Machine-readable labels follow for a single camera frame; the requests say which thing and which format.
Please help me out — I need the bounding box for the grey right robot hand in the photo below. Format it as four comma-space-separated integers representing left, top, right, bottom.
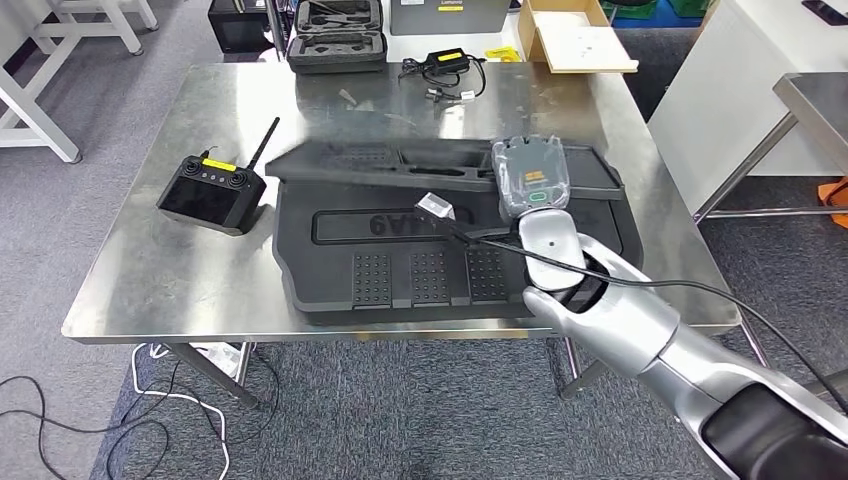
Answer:
490, 134, 572, 223

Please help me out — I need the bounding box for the long black plastic bracket part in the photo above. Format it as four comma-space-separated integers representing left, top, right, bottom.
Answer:
264, 137, 627, 201

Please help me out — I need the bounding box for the steel workbench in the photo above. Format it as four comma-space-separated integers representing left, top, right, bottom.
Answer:
60, 60, 773, 412
692, 71, 848, 223

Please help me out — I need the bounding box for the open cardboard box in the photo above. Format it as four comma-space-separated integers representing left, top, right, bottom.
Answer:
516, 0, 641, 75

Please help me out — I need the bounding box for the black power adapter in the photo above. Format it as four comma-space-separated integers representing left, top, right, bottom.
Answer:
423, 47, 472, 76

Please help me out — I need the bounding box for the grey laptop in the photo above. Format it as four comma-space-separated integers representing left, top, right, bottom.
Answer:
389, 0, 511, 36

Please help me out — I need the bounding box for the green plastic crate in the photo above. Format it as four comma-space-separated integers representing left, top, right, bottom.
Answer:
599, 0, 658, 20
665, 0, 717, 19

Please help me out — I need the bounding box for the blue plastic crate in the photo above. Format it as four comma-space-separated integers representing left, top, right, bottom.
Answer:
609, 16, 705, 31

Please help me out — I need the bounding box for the white cabinet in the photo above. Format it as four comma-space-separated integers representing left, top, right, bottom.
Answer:
645, 0, 848, 217

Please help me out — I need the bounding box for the open black foam case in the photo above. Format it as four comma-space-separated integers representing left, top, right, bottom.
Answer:
286, 0, 389, 75

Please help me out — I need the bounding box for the large black plastic cover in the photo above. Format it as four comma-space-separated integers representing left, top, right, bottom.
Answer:
271, 139, 644, 327

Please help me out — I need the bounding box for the orange fabric object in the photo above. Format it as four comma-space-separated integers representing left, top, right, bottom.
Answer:
816, 177, 848, 230

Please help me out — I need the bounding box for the black remote controller with antenna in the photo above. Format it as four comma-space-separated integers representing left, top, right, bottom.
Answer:
155, 117, 282, 238

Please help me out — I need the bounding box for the black equipment box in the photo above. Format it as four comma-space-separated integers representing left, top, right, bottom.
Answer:
207, 0, 273, 56

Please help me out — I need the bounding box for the black phone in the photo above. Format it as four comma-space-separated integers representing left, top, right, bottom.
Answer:
801, 0, 848, 28

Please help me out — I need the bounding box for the white power strip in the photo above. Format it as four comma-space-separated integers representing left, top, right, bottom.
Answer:
192, 343, 243, 380

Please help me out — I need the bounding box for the black adapter cable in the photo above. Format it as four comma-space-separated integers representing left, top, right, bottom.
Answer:
397, 56, 488, 104

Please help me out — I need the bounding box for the white power cable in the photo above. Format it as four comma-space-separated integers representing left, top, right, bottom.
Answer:
130, 341, 233, 480

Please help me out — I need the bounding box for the white metal frame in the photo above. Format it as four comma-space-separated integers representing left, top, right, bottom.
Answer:
29, 0, 160, 58
0, 0, 84, 165

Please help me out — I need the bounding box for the black floor cable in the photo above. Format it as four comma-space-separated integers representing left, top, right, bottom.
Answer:
0, 341, 283, 480

